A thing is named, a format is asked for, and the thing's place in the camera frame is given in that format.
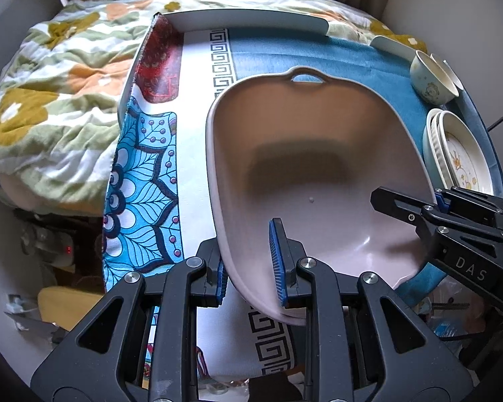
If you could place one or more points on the white bowl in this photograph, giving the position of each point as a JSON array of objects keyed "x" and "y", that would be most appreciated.
[{"x": 448, "y": 71}]

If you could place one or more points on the blue patterned tablecloth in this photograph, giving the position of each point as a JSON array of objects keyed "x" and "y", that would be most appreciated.
[{"x": 268, "y": 63}]

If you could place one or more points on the grey device with red light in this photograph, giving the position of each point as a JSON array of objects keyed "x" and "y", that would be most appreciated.
[{"x": 52, "y": 245}]

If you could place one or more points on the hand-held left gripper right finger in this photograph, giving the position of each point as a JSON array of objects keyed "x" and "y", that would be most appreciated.
[{"x": 276, "y": 259}]

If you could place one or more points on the plate with duck print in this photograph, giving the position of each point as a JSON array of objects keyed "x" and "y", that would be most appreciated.
[{"x": 465, "y": 163}]

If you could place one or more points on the clear plastic bags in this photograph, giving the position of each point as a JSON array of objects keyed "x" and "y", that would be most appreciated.
[{"x": 448, "y": 297}]

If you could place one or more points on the yellow object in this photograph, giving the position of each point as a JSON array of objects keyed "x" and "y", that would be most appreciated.
[{"x": 67, "y": 305}]

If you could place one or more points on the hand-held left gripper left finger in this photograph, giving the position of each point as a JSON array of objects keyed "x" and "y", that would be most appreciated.
[{"x": 222, "y": 280}]

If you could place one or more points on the pale yellow bowl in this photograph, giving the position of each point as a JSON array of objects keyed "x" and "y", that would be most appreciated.
[{"x": 423, "y": 83}]

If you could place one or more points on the floral duvet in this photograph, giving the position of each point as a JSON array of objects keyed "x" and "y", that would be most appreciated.
[{"x": 58, "y": 92}]

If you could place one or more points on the plain white plate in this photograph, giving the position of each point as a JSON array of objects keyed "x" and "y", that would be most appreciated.
[{"x": 440, "y": 134}]

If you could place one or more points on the grey headboard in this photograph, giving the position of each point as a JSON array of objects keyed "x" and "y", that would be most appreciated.
[{"x": 21, "y": 12}]

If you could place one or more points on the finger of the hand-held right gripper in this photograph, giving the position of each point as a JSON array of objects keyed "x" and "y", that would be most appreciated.
[
  {"x": 469, "y": 201},
  {"x": 396, "y": 205}
]

